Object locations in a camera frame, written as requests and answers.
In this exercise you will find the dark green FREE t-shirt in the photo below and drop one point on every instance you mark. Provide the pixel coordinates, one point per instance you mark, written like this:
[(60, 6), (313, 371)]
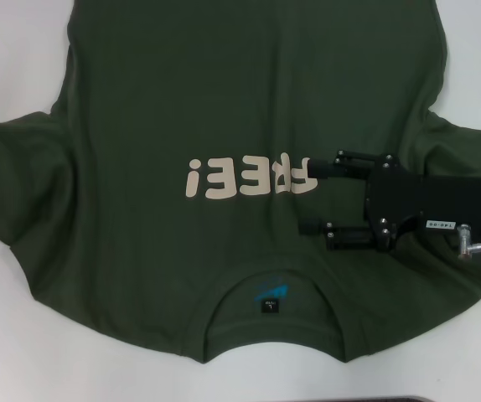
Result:
[(232, 104)]

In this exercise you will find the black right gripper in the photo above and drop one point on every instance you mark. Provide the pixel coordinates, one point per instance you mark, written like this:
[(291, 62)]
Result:
[(433, 201)]

